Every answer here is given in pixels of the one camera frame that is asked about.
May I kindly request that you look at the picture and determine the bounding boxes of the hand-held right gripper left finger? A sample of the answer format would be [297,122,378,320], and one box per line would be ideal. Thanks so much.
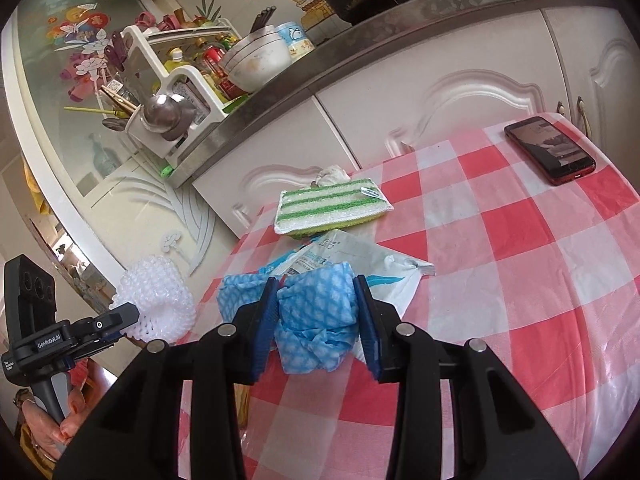
[52,276,281,480]

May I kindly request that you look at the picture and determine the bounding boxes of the green striped sponge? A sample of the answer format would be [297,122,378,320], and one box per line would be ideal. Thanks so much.
[273,176,393,237]

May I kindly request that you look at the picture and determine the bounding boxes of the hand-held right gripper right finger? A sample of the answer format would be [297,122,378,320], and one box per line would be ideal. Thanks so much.
[352,274,583,480]

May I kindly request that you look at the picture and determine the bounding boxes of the white blue cartoon container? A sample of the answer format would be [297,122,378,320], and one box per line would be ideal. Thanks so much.
[275,21,316,63]

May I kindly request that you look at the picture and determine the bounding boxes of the person's left hand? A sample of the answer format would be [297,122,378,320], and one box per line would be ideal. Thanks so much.
[21,359,104,459]

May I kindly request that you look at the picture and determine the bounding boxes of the stacked white bowls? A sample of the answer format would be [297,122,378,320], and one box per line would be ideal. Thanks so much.
[219,25,293,93]

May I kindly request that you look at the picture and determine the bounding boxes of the crumpled white tissue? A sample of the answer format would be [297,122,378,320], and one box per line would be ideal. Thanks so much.
[309,164,351,188]

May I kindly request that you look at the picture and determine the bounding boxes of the white blue plastic wrapper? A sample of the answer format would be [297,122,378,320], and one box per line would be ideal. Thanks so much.
[260,230,436,351]

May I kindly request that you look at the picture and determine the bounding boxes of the frosted glass sliding door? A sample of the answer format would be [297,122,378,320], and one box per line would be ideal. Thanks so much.
[0,0,236,286]

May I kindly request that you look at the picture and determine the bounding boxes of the white cabinet door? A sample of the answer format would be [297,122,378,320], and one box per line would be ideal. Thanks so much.
[544,0,640,151]
[315,9,576,171]
[192,94,362,241]

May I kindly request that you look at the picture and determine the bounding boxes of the white foam fruit net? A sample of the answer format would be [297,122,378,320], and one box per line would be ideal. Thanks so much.
[109,255,197,345]

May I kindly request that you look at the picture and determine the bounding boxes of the red label bottle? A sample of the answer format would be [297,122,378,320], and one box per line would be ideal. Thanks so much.
[202,45,228,77]

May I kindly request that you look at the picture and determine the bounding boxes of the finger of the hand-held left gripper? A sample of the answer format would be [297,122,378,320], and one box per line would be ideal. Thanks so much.
[69,302,141,357]

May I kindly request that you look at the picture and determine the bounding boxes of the white dish rack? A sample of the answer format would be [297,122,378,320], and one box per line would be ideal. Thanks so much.
[120,17,251,161]

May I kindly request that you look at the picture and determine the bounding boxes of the red white checked tablecloth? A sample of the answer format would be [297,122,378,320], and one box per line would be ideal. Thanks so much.
[177,112,640,480]

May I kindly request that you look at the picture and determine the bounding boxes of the dark chopsticks bundle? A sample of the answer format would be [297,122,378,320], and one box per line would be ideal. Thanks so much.
[248,5,277,36]

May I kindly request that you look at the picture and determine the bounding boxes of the wooden chopsticks bundle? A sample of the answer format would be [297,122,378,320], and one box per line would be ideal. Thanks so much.
[100,85,138,113]

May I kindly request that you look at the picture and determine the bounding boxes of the blue checked cloth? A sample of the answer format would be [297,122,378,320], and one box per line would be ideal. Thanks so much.
[217,262,361,376]

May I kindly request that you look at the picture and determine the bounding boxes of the steel ladle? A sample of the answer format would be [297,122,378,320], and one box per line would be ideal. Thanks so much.
[140,92,183,136]

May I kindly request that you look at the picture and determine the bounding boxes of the black smartphone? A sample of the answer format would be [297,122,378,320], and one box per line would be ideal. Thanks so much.
[503,116,597,187]

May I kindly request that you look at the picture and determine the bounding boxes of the yellow oil bottle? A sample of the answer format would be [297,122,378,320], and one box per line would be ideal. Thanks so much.
[165,47,193,73]

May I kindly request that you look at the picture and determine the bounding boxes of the yellow hanging cloth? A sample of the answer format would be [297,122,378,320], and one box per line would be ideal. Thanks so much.
[22,160,48,216]

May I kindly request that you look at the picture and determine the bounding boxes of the grey kitchen countertop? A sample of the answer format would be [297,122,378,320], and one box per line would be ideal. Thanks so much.
[170,0,640,188]

